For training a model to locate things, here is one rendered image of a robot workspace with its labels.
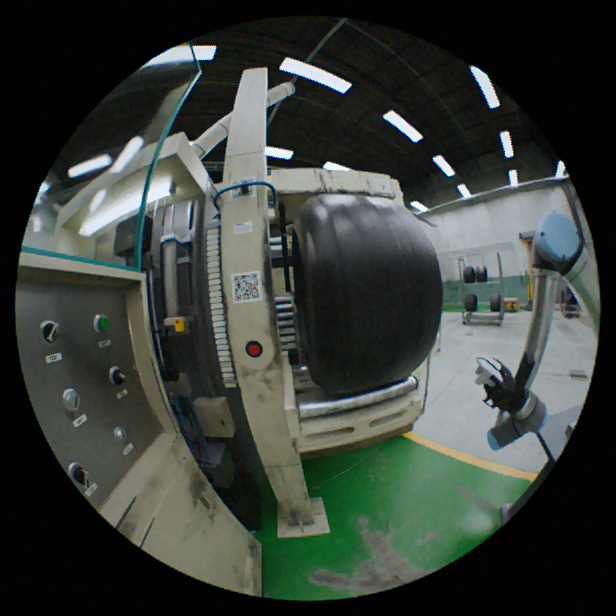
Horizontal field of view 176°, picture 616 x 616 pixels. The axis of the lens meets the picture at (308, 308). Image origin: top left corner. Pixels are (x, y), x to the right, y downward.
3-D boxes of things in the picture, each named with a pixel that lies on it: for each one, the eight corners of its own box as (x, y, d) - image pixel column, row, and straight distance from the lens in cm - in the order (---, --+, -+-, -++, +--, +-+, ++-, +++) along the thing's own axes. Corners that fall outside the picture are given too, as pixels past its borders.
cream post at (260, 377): (290, 527, 128) (243, 69, 142) (289, 510, 133) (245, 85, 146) (315, 525, 127) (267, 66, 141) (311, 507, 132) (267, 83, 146)
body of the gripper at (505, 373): (480, 400, 56) (503, 418, 64) (506, 382, 52) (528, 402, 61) (481, 379, 61) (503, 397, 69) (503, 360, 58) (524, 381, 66)
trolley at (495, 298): (503, 327, 588) (498, 251, 581) (460, 325, 608) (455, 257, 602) (504, 322, 654) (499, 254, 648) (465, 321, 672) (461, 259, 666)
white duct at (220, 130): (153, 180, 127) (282, 80, 184) (163, 189, 135) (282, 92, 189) (163, 185, 117) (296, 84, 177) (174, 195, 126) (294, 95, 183)
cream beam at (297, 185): (272, 194, 87) (271, 169, 95) (274, 217, 109) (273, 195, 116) (397, 197, 105) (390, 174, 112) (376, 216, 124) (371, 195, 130)
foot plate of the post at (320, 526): (278, 537, 126) (276, 535, 123) (277, 502, 137) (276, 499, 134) (330, 532, 124) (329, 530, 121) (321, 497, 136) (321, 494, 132)
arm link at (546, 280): (528, 229, 82) (494, 408, 94) (532, 220, 70) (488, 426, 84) (555, 232, 84) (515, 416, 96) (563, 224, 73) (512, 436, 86)
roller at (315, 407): (297, 422, 50) (295, 407, 47) (296, 412, 54) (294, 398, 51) (418, 391, 60) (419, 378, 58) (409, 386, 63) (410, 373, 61)
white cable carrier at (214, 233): (225, 387, 57) (207, 220, 59) (229, 380, 62) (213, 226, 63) (239, 386, 56) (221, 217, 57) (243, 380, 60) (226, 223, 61)
